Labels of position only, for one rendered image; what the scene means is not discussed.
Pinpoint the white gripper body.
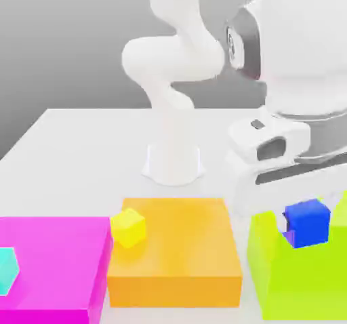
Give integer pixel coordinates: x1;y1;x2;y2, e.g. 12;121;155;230
233;151;347;217

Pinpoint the small blue cube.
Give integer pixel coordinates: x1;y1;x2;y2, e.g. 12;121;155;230
283;199;332;249

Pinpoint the small yellow cube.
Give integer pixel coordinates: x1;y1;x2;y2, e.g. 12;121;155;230
110;207;148;249

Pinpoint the small cyan cube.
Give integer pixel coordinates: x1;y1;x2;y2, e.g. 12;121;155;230
0;247;20;297

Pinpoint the large lime green box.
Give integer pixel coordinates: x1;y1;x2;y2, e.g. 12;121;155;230
246;190;347;321

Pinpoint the large orange box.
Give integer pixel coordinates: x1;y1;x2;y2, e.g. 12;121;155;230
106;197;243;309

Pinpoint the large magenta box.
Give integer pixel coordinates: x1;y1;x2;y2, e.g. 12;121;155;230
0;216;114;324

